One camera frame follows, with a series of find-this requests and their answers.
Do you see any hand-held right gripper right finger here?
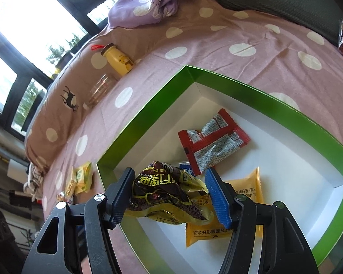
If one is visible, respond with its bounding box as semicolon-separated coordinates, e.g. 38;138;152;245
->
205;167;320;274

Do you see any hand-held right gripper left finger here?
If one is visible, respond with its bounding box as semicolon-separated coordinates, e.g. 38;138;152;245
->
21;167;136;274

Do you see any blue white snack packet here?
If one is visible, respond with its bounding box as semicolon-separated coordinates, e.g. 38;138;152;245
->
179;162;198;178

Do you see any brown yellow snack packet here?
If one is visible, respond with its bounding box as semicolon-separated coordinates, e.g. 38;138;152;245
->
125;161;215;225

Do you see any green cardboard box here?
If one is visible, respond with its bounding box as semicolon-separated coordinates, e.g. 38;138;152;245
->
97;65;343;266

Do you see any yellow green snack packet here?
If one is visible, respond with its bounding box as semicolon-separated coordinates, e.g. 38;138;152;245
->
74;161;93;195

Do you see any white printed cloth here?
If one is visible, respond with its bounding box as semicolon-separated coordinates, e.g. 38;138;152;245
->
24;162;48;202

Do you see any clear glass cup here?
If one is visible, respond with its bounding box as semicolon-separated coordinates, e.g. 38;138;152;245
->
82;74;117;111

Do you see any yellow bear bottle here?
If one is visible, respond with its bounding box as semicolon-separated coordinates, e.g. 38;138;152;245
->
92;43;135;77

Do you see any pink dotted bedsheet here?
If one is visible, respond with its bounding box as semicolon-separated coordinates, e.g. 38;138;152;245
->
24;0;343;274

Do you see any purple polka dot pillow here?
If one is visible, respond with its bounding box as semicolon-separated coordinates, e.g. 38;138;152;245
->
107;0;187;29

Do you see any dark grey cushion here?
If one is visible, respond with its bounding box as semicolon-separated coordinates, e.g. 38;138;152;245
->
218;0;343;47

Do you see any black window frame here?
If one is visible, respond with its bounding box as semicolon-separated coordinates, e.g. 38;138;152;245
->
0;0;123;139

